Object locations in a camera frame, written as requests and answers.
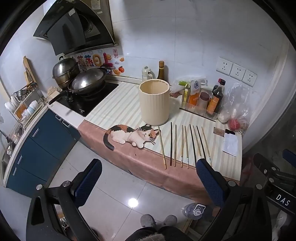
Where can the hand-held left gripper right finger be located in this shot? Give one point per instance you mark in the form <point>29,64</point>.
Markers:
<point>209,183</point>

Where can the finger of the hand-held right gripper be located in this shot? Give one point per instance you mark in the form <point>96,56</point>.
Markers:
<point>264,164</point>
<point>290,155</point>

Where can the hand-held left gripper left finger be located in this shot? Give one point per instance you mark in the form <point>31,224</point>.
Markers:
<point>87,180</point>

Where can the set of mixed chopsticks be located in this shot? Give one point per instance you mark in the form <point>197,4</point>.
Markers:
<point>171,143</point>

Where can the beige ribbed utensil holder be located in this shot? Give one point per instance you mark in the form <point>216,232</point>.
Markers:
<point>153,104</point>

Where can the clear plastic bottle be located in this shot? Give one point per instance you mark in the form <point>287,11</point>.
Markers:
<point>194,210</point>

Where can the white paper sheet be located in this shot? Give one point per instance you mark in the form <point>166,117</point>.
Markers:
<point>230,144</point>

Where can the small black card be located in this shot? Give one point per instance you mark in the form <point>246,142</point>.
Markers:
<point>229,132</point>

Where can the red tomato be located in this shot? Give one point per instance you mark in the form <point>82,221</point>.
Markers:
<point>234,125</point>

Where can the small brown box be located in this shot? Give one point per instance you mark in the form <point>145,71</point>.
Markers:
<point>219,131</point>

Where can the grey slipper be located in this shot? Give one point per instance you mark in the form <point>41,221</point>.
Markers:
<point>148,221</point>
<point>170,220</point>

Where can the blue kitchen cabinet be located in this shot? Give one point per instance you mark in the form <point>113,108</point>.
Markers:
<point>39,150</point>

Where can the white salt bag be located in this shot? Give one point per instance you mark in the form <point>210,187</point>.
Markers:
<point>223,117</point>

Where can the person's dark pants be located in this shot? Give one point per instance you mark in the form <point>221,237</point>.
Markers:
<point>171,234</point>

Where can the crumpled clear plastic bag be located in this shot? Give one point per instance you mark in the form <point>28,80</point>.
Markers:
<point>240,102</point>

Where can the black chopstick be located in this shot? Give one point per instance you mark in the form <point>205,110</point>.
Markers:
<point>197,114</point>

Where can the clear condiment tray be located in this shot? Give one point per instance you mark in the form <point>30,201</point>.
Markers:
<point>196,109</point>

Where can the black cooktop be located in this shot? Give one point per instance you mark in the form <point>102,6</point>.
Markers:
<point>92,103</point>

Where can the soy sauce bottle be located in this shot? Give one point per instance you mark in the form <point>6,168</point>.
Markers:
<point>215,99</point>

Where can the jar with brown lid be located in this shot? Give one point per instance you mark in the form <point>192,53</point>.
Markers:
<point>204,99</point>

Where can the steel sink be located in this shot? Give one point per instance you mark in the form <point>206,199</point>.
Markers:
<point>9,150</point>

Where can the orange packet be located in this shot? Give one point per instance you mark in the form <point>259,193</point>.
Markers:
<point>193,98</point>

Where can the yellow box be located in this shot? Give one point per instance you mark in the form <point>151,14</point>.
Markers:
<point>185,93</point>

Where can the metal dish rack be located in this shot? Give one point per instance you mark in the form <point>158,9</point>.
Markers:
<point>24,111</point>

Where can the white carton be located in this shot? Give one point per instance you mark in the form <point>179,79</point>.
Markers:
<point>196,85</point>

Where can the wok with steel lid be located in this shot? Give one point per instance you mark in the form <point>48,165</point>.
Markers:
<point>89,80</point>

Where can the green scallion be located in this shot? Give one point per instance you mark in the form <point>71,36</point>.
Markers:
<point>183,83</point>

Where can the stack of white bowls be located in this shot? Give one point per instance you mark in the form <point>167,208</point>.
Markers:
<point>10,105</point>

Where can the stainless steamer pot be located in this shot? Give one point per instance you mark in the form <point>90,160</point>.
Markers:
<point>63,71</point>

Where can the dark glass bottle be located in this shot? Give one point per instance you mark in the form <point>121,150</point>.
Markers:
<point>161,71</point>

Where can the clear cooking oil bottle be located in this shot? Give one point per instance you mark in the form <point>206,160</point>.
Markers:
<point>146,74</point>

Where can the wooden cutting board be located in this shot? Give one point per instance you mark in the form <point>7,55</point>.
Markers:
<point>27,69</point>

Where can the black range hood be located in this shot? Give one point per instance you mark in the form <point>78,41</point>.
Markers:
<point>69,27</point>

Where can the white wall socket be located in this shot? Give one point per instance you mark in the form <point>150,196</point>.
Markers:
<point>224,66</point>
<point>238,71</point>
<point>249,77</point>

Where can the colourful wall stickers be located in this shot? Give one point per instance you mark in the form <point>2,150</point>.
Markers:
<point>96,60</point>

